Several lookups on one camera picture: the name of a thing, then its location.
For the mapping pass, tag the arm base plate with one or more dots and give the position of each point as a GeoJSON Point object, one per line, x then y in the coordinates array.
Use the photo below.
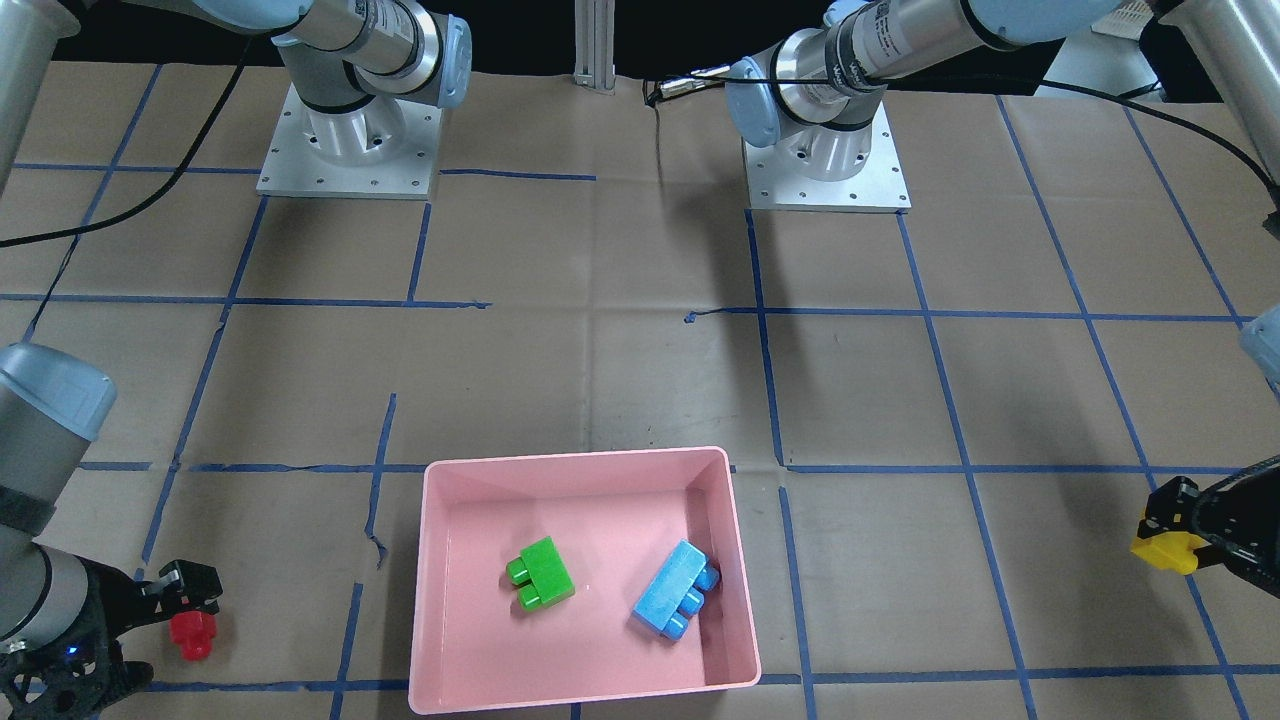
{"type": "Point", "coordinates": [387, 150]}
{"type": "Point", "coordinates": [850, 163]}

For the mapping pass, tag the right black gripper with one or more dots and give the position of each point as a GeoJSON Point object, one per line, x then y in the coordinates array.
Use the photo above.
{"type": "Point", "coordinates": [172, 594]}

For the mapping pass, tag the pink plastic box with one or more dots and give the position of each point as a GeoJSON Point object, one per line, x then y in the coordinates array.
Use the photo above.
{"type": "Point", "coordinates": [615, 517]}

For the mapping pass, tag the aluminium frame post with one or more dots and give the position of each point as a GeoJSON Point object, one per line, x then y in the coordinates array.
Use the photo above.
{"type": "Point", "coordinates": [593, 37]}

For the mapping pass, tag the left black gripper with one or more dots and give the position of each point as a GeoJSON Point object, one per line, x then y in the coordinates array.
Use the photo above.
{"type": "Point", "coordinates": [1232, 520]}

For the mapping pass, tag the green block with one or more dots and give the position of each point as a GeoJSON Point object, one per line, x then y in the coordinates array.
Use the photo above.
{"type": "Point", "coordinates": [539, 576]}

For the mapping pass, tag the yellow block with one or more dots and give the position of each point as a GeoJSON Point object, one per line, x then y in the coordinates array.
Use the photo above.
{"type": "Point", "coordinates": [1171, 551]}

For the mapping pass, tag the blue block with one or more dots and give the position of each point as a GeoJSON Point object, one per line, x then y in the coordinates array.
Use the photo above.
{"type": "Point", "coordinates": [677, 592]}

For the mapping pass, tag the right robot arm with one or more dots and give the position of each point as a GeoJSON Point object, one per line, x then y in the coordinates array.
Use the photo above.
{"type": "Point", "coordinates": [367, 77]}

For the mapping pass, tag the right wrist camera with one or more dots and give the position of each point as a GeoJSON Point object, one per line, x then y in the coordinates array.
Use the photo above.
{"type": "Point", "coordinates": [74, 681]}

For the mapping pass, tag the red block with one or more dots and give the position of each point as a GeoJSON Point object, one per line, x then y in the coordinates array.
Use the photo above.
{"type": "Point", "coordinates": [193, 633]}

